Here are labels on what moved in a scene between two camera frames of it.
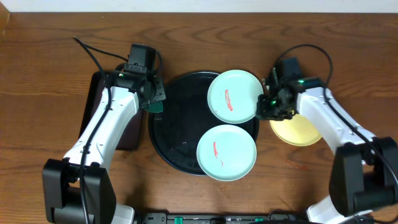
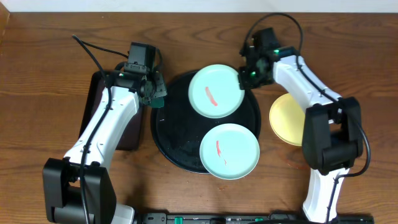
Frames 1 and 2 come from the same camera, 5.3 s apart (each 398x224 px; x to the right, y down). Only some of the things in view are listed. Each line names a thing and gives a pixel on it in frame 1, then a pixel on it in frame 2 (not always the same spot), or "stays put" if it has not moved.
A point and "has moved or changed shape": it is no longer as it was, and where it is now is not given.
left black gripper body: (157, 91) stays put
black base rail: (273, 218) stays put
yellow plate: (298, 130) stays put
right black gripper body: (269, 108) to (249, 78)
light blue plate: (226, 152) stays put
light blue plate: (232, 96) has moved or changed shape
